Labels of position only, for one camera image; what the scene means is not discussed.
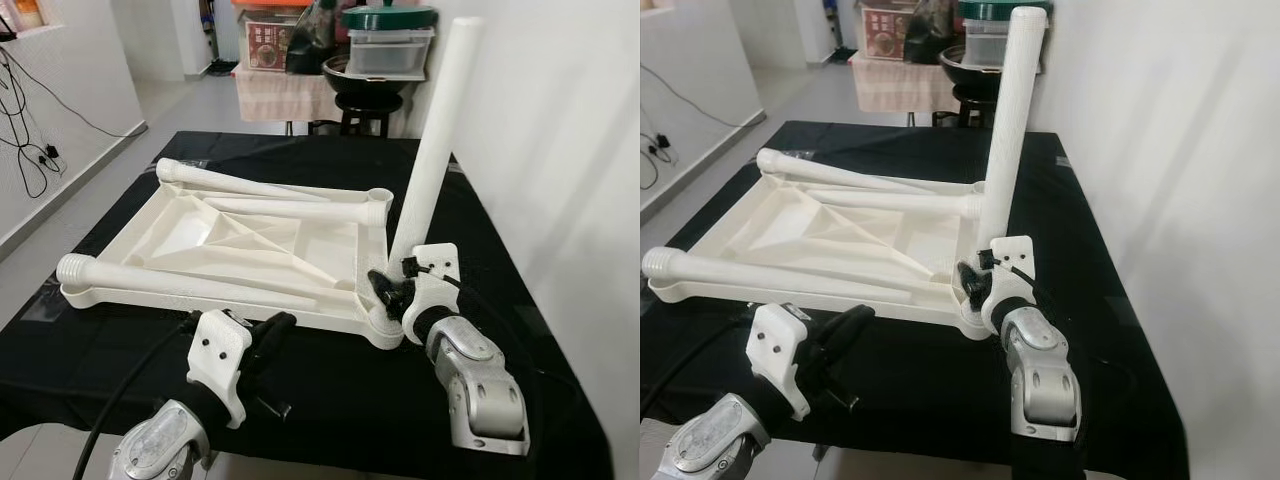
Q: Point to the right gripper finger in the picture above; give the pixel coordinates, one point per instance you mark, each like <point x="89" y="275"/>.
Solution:
<point x="973" y="285"/>
<point x="383" y="293"/>

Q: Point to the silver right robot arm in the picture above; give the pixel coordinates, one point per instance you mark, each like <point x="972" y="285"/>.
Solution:
<point x="480" y="390"/>
<point x="1045" y="380"/>

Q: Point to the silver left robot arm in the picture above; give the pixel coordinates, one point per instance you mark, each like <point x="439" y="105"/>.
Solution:
<point x="160" y="445"/>
<point x="715" y="445"/>

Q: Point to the black tablecloth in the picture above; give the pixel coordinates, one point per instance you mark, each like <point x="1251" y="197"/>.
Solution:
<point x="350" y="400"/>
<point x="1100" y="400"/>

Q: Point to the grey cloth label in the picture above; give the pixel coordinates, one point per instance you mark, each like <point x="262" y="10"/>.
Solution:
<point x="1060" y="160"/>
<point x="455" y="166"/>

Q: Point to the clear plastic bag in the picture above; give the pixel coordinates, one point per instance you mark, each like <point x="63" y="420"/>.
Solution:
<point x="190" y="163"/>

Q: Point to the clear plastic container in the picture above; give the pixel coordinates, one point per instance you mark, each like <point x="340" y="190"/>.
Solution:
<point x="985" y="42"/>
<point x="390" y="52"/>

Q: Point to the black shiny pan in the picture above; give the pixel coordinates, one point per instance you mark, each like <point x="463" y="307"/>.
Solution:
<point x="315" y="40"/>
<point x="935" y="35"/>

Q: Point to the red food poster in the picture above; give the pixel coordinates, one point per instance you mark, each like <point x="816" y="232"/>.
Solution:
<point x="268" y="48"/>
<point x="887" y="38"/>

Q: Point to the dark green floor cleaner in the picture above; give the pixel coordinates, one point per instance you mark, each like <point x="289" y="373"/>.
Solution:
<point x="220" y="68"/>
<point x="845" y="52"/>

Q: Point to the green pot lid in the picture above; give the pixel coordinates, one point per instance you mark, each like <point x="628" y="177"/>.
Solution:
<point x="390" y="17"/>
<point x="985" y="8"/>

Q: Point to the clear box orange lid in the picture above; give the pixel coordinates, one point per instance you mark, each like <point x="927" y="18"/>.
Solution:
<point x="861" y="30"/>
<point x="270" y="14"/>

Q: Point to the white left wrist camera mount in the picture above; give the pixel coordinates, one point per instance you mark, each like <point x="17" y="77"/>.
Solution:
<point x="215" y="355"/>
<point x="775" y="345"/>

